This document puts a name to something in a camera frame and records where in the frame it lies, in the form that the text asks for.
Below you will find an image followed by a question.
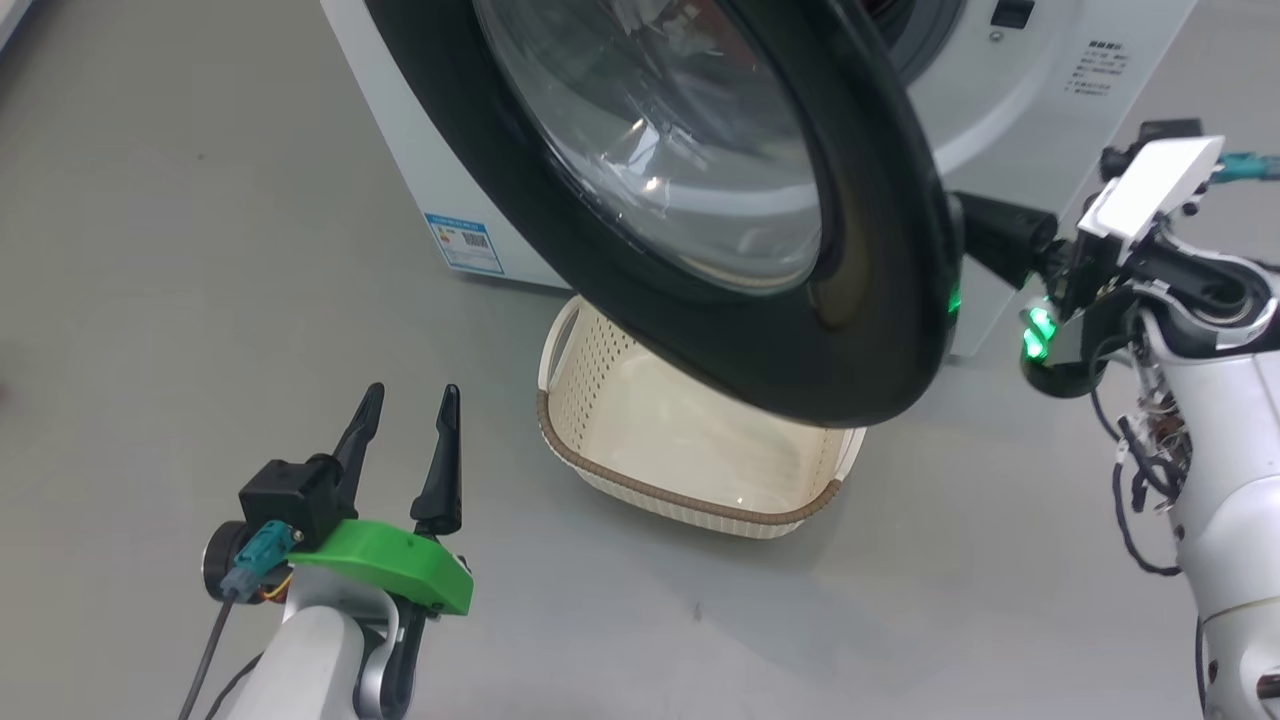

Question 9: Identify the teal camera connector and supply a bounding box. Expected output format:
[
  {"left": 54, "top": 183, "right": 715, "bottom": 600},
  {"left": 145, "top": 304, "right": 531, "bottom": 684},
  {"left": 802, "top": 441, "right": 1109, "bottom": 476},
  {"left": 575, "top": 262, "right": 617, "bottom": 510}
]
[
  {"left": 220, "top": 520, "right": 306, "bottom": 601},
  {"left": 1213, "top": 152, "right": 1280, "bottom": 187}
]

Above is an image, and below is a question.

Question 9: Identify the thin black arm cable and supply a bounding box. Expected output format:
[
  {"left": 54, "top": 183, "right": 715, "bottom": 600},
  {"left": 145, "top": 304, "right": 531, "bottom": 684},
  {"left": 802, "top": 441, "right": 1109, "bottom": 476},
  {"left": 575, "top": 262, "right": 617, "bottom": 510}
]
[{"left": 1088, "top": 335, "right": 1193, "bottom": 581}]

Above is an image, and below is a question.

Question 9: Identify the cream perforated laundry basket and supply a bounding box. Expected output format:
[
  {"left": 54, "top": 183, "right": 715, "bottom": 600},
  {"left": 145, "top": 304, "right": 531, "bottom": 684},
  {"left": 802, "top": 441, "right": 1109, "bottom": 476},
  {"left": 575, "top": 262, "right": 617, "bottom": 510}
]
[{"left": 537, "top": 295, "right": 868, "bottom": 541}]

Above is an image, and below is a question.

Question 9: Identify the grey left camera cable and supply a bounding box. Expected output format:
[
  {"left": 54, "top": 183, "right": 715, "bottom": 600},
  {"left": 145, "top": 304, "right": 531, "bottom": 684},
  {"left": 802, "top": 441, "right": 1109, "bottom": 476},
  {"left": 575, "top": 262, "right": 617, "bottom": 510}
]
[{"left": 178, "top": 590, "right": 241, "bottom": 720}]

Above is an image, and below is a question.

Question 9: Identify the teal left camera connector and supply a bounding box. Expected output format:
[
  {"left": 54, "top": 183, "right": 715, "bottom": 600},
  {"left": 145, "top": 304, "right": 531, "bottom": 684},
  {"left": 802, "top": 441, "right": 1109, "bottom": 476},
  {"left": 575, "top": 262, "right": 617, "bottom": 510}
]
[{"left": 220, "top": 520, "right": 306, "bottom": 601}]

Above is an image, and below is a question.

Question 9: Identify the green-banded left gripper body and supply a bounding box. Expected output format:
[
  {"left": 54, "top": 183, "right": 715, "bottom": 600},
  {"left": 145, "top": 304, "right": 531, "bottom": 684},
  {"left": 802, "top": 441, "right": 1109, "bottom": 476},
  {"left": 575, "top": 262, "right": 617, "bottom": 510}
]
[{"left": 290, "top": 520, "right": 473, "bottom": 616}]

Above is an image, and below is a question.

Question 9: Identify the white front-load washing machine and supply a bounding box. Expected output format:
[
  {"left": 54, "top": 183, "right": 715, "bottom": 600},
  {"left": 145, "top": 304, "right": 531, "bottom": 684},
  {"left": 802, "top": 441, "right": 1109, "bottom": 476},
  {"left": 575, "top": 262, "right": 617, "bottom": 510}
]
[{"left": 320, "top": 0, "right": 1201, "bottom": 361}]

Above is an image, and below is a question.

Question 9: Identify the blue energy label sticker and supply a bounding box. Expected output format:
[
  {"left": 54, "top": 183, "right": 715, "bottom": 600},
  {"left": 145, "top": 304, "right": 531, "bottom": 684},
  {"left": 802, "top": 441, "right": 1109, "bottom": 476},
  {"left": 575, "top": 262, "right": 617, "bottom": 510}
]
[{"left": 423, "top": 212, "right": 504, "bottom": 276}]

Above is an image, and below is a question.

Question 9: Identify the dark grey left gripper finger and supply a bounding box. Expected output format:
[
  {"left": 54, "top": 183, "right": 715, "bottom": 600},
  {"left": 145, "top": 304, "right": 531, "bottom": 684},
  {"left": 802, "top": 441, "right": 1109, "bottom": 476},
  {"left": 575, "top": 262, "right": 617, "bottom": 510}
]
[
  {"left": 330, "top": 383, "right": 386, "bottom": 521},
  {"left": 410, "top": 385, "right": 463, "bottom": 538}
]

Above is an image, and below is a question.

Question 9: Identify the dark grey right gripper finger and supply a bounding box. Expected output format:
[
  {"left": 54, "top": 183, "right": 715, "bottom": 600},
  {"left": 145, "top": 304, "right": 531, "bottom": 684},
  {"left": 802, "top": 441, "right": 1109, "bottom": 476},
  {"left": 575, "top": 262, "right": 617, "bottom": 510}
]
[{"left": 950, "top": 192, "right": 1059, "bottom": 289}]

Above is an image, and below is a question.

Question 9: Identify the teal right camera connector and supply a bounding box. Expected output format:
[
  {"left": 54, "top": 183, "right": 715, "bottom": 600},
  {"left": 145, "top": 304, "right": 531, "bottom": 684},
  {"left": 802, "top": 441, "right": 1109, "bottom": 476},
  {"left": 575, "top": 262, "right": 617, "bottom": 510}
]
[{"left": 1213, "top": 152, "right": 1280, "bottom": 187}]

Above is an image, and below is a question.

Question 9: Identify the black round glass washer door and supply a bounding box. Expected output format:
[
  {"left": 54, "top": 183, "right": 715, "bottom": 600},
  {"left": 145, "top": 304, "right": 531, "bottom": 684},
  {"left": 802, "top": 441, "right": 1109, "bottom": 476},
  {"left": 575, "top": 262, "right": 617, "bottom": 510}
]
[{"left": 365, "top": 0, "right": 966, "bottom": 429}]

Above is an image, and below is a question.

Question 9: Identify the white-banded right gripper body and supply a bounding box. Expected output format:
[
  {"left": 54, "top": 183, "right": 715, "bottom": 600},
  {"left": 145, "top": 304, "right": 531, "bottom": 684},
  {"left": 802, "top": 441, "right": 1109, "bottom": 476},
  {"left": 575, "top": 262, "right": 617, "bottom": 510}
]
[{"left": 1020, "top": 137, "right": 1226, "bottom": 398}]

